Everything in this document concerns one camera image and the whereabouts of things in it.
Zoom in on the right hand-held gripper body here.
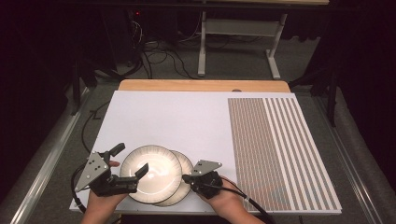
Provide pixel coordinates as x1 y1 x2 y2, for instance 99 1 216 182
186 160 224 201

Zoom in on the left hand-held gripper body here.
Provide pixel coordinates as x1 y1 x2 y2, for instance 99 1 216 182
74 150 138 198

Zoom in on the white plate with dark rim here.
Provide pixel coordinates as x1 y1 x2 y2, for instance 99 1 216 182
120 144 184 204
153 149 194 208

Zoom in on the person's right hand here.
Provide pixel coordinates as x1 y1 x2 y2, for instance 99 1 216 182
199 177 248 219

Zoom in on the person's left hand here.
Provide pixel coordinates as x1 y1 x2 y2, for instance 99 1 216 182
86 160 129 216

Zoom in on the white table board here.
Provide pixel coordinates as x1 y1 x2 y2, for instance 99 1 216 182
68 90 343 217

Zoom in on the black stand leg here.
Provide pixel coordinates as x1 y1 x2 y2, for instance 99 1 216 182
69 59 98 117
288 62 341 128

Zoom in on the striped brown placemat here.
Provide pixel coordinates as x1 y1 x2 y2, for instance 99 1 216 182
227 97 339 213

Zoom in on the wooden table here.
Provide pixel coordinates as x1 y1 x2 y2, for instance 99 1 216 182
118 78 291 93

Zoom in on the white metal stand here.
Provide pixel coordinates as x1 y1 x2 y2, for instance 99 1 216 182
197 10 289 80

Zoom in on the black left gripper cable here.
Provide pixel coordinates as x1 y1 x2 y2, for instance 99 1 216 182
70 164 88 215

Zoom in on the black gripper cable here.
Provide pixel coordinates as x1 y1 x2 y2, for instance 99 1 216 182
70 164 88 215
199 176 276 224

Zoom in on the black floor cable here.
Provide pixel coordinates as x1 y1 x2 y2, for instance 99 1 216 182
81 100 112 154

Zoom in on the metal floor rail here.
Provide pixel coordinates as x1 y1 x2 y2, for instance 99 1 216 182
10 87 92 224
314 96 379 224

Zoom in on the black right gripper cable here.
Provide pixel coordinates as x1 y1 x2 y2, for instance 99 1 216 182
199 176 276 224

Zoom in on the tangle of black floor cables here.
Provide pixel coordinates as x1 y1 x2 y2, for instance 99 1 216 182
125 18 200 80

